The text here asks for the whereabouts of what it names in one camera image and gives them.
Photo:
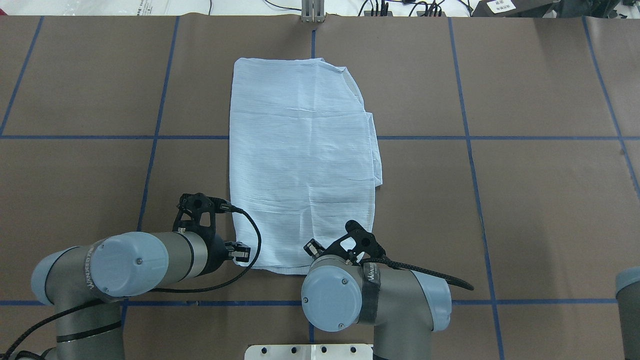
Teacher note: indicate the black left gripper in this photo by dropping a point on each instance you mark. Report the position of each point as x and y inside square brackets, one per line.
[216, 251]

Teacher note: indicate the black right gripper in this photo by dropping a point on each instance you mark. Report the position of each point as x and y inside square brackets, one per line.
[312, 247]

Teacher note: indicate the light blue button shirt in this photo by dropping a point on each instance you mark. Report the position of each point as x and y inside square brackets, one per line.
[303, 156]

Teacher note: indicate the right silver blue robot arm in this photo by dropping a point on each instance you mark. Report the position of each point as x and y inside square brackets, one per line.
[404, 307]

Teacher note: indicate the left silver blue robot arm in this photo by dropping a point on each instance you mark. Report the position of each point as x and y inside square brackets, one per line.
[86, 284]

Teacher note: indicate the clear plastic bag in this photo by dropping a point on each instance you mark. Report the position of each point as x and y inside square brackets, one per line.
[109, 7]

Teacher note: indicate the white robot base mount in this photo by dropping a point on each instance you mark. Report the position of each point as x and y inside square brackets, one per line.
[338, 351]

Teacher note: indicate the aluminium frame post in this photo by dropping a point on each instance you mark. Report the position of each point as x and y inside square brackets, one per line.
[313, 11]

